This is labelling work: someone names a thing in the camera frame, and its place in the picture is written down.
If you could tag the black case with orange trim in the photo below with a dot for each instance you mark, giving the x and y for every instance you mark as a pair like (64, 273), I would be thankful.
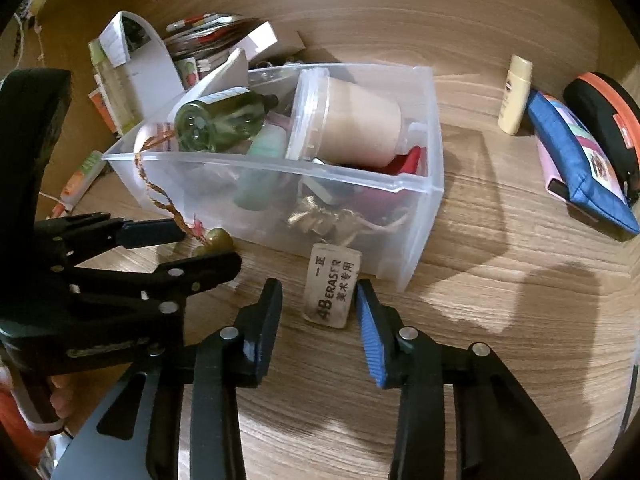
(605, 115)

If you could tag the cream lotion bottle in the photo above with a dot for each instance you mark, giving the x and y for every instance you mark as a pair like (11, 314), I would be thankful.
(515, 100)

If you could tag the red cloth pouch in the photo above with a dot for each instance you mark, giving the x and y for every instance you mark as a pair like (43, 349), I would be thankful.
(407, 160)

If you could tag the white tube with orange print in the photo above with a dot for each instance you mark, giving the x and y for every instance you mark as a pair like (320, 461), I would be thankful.
(82, 180)

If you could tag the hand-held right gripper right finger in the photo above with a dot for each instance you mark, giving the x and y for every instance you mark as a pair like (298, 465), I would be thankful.
(372, 342)

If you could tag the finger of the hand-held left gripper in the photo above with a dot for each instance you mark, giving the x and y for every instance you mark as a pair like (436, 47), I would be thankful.
(150, 234)
(200, 272)

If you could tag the small orange box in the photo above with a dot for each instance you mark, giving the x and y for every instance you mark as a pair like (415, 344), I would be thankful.
(102, 110)

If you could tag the person's left hand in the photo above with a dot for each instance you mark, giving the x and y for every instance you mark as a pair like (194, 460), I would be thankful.
(60, 400)

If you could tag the gold trinket bunch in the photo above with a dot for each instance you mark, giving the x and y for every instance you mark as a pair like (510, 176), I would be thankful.
(315, 217)

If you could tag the wooden desktop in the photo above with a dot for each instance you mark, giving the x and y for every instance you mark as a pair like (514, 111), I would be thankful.
(400, 20)

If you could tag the blue patchwork pouch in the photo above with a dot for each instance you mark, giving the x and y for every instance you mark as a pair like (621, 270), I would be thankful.
(580, 180)

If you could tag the green glass bottle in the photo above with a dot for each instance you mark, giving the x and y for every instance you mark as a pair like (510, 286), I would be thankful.
(220, 120)

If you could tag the mint green container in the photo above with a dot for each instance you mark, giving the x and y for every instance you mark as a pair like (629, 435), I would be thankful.
(265, 150)

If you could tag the pink flat case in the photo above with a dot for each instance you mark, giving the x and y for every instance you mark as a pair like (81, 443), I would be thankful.
(550, 170)

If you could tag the clear plastic storage box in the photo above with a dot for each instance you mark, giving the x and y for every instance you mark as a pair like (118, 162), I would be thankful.
(400, 240)

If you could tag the small white box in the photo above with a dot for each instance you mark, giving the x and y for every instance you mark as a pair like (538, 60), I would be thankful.
(265, 40)

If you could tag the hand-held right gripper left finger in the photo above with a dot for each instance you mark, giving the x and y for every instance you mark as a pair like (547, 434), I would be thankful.
(267, 332)

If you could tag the white card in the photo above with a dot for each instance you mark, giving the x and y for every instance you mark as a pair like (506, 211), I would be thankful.
(220, 77)

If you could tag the person's left forearm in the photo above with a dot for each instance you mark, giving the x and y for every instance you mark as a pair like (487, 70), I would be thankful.
(20, 425)

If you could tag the small printed carton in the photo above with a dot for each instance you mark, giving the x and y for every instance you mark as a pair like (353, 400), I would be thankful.
(187, 74)

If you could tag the clear lidded cup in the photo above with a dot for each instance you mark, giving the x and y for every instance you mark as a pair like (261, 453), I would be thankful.
(350, 120)

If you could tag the beige rubber eraser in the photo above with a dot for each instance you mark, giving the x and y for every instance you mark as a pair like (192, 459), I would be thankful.
(332, 285)

